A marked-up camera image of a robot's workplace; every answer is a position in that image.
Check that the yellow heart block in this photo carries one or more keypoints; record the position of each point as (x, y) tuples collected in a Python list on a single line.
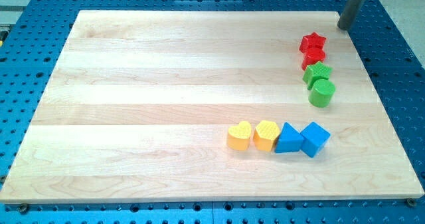
[(238, 137)]

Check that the yellow hexagon block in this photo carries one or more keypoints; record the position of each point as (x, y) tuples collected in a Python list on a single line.
[(265, 135)]

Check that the light wooden board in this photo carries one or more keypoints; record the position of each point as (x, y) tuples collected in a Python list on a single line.
[(138, 107)]

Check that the blue triangle block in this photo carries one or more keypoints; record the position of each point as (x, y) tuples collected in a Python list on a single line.
[(290, 140)]

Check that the blue cube block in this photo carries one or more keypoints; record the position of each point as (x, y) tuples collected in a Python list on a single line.
[(315, 138)]

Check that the green cylinder block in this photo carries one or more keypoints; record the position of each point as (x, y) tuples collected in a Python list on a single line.
[(321, 93)]

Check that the red round block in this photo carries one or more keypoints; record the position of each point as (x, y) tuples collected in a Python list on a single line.
[(312, 56)]

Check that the green star block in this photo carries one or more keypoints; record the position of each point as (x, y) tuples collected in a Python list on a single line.
[(314, 72)]

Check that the red star block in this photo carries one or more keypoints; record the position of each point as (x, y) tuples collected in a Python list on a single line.
[(313, 40)]

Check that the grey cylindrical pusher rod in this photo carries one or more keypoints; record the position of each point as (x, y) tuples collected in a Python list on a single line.
[(349, 14)]

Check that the black bolt front left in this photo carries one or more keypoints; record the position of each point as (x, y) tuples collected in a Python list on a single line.
[(23, 208)]

